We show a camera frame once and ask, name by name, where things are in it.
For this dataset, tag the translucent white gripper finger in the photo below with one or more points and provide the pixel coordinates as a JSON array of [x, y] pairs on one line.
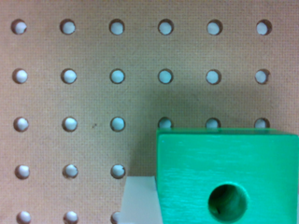
[[140, 202]]

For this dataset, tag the green wooden block with hole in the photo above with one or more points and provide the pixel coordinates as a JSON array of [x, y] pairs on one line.
[[227, 176]]

